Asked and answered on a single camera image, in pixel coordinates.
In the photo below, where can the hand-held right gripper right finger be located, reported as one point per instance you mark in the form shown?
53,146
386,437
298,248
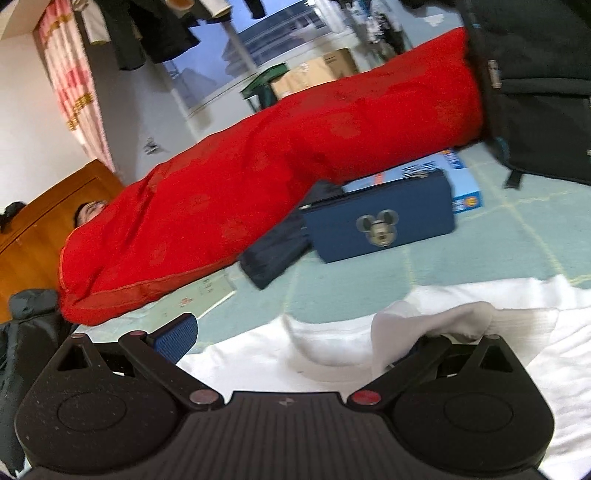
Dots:
415,357

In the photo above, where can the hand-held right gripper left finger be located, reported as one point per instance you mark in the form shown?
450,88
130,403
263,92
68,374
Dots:
178,334

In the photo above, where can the white printed sweatshirt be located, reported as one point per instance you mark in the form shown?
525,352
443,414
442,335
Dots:
323,341

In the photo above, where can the hanging clothes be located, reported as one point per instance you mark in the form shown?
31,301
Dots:
383,23

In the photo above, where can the pale green booklet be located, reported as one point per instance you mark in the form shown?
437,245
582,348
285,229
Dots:
198,295

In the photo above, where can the dark jacket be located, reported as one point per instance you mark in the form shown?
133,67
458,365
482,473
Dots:
27,346

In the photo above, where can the navy mouse print pouch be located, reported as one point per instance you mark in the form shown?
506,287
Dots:
341,226

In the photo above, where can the wooden headboard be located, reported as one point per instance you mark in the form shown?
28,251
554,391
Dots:
41,244

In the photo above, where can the blue cardboard box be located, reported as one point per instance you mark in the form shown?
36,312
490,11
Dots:
461,189

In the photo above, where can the red quilt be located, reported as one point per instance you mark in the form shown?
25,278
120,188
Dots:
277,166

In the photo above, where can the small black item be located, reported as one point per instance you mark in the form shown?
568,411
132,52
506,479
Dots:
11,216

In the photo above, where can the green stool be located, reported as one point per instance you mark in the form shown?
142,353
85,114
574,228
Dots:
263,83

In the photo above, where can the pink curtain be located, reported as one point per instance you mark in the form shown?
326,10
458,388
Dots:
74,83

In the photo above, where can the brown cardboard box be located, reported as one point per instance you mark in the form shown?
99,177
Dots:
314,74

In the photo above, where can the black backpack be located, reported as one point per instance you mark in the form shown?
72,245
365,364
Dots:
540,83

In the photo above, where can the dark hanging jackets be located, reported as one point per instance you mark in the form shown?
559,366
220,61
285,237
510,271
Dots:
152,32

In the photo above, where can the window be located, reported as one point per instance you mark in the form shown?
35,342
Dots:
277,32

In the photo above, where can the small wall fixture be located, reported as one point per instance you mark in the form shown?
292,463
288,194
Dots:
151,146

